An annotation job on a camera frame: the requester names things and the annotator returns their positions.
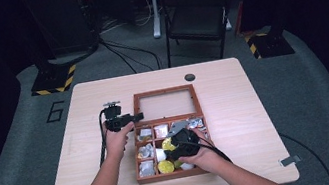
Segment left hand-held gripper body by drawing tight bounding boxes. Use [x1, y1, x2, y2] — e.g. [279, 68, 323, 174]
[100, 98, 136, 134]

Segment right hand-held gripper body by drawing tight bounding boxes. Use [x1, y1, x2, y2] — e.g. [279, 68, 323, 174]
[165, 117, 204, 161]

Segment yellow round capsule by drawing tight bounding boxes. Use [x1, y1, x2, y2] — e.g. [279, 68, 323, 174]
[159, 135, 178, 154]
[173, 158, 185, 170]

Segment wooden box with glass lid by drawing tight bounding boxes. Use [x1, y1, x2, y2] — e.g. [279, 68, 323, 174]
[121, 81, 219, 185]

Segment person's left hand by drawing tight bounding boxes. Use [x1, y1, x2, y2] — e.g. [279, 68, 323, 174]
[101, 119, 141, 164]

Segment person's right hand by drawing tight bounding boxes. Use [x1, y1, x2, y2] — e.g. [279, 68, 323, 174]
[173, 124, 235, 181]

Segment white round capsule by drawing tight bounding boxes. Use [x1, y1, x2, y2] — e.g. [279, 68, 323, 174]
[155, 146, 169, 164]
[178, 160, 196, 172]

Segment yellow tea packets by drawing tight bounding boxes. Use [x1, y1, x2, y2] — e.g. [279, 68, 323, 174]
[156, 158, 177, 176]

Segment black striped stand base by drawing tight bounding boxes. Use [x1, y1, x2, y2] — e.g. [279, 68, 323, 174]
[27, 63, 81, 98]
[242, 27, 296, 62]

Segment grey tape strip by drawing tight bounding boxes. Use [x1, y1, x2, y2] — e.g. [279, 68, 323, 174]
[279, 154, 303, 168]

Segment dark equipment cabinet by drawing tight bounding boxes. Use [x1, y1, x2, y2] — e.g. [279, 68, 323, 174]
[22, 0, 103, 63]

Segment black folding chair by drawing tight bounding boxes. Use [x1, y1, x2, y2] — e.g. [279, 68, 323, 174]
[156, 0, 240, 70]

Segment left hand-held gripper cable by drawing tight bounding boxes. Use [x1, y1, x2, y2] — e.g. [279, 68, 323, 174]
[90, 107, 116, 168]

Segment hand-held gripper cable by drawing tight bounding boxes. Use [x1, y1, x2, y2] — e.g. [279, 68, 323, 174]
[178, 132, 233, 172]
[90, 107, 116, 168]

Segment right hand-held gripper cable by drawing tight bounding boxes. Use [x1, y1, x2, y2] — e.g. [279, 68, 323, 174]
[178, 132, 233, 172]

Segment black cable grommet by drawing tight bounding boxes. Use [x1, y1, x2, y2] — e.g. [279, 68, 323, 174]
[183, 72, 197, 84]

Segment black floor cables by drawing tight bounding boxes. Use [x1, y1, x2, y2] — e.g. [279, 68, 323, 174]
[98, 28, 164, 80]

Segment white floor cables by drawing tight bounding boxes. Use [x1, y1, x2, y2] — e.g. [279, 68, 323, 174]
[95, 0, 157, 35]

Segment black cable beside table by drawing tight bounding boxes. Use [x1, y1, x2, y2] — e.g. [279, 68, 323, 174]
[278, 126, 329, 185]

